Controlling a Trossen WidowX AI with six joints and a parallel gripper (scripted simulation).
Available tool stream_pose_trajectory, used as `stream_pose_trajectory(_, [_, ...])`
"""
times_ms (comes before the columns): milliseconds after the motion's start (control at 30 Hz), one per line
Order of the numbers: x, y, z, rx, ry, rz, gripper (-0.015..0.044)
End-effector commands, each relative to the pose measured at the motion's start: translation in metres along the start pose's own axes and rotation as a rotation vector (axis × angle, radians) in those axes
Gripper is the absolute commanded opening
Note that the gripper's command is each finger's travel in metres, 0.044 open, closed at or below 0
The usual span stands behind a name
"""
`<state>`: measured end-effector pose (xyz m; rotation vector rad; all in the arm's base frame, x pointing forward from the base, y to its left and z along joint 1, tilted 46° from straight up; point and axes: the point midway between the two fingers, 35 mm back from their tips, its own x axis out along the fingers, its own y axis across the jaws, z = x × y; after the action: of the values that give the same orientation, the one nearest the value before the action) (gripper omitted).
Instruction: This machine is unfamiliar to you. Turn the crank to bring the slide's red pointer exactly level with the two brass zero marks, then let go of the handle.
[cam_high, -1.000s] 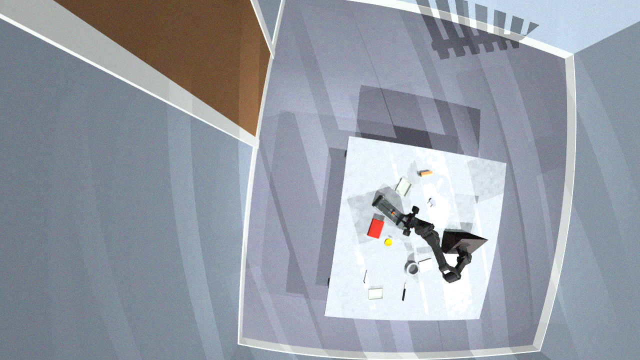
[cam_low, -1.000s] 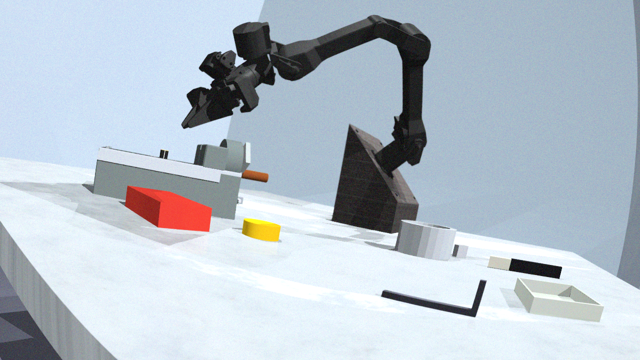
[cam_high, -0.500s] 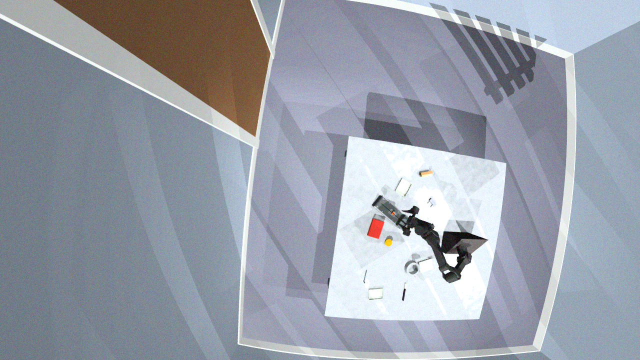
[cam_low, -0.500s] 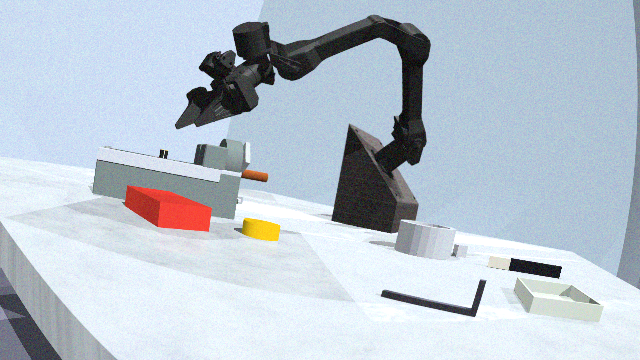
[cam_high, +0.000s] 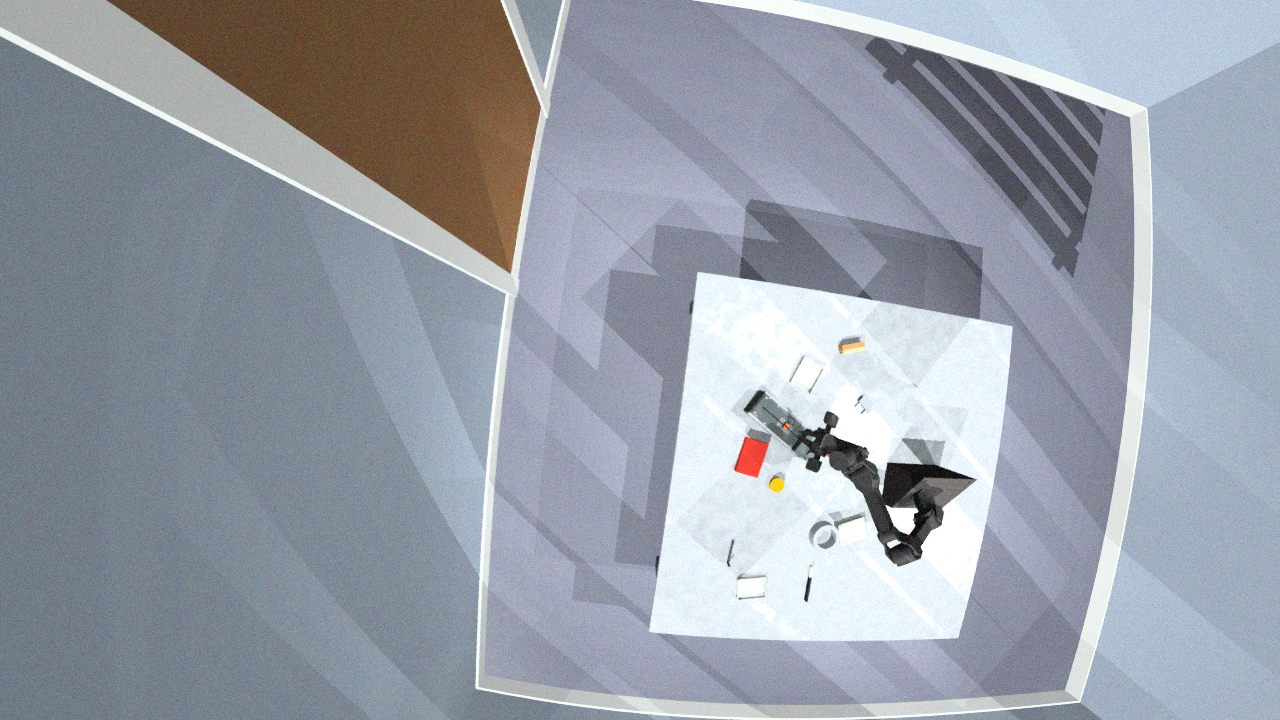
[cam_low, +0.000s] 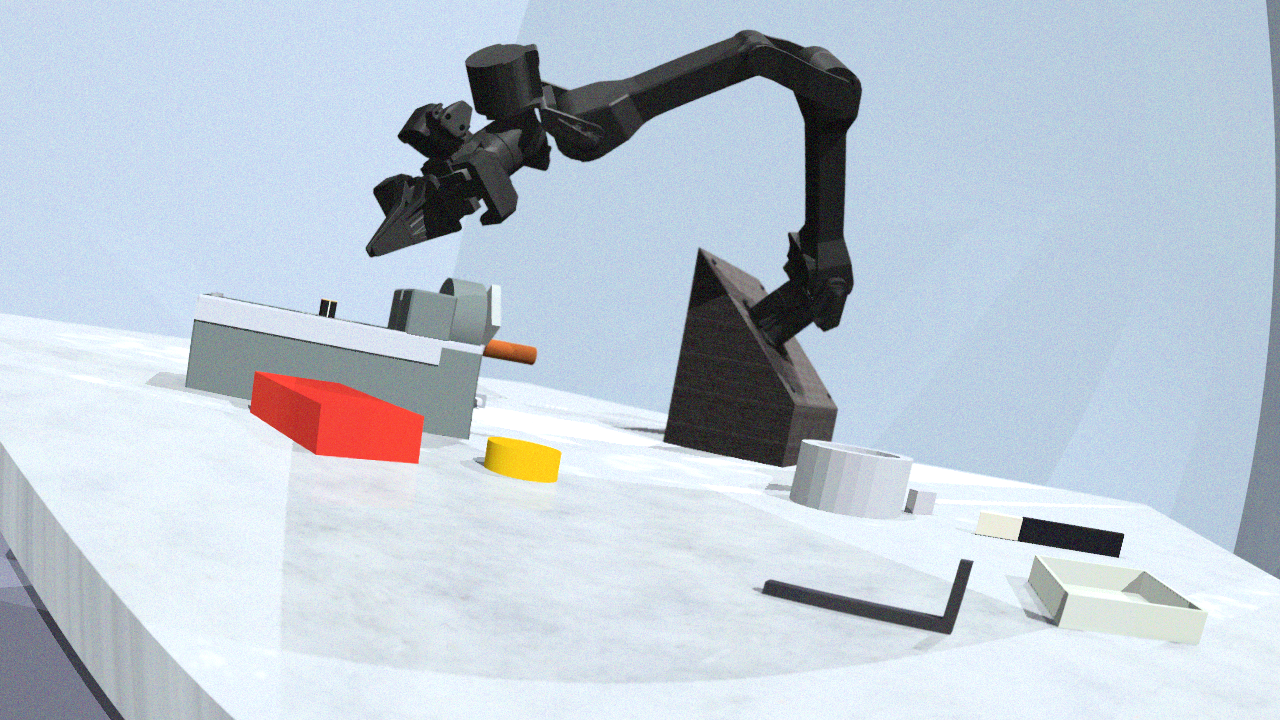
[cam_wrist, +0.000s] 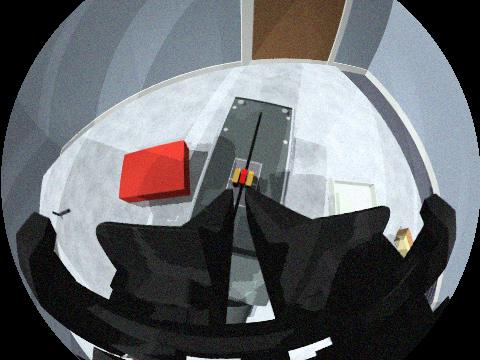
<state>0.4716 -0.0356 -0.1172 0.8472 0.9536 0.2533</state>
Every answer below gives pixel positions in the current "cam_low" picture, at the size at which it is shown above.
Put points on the red rectangular block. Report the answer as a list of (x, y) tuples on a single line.
[(331, 419)]

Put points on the dark grey l-shaped bar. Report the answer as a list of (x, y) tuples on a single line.
[(941, 624)]

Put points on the yellow short cylinder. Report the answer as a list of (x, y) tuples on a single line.
[(522, 460)]

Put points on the grey cylinder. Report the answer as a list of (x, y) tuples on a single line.
[(850, 480)]

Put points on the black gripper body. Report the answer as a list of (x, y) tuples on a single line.
[(483, 174)]

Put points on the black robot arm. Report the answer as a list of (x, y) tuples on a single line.
[(591, 121)]

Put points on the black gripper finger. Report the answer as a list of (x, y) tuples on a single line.
[(402, 196), (429, 215)]

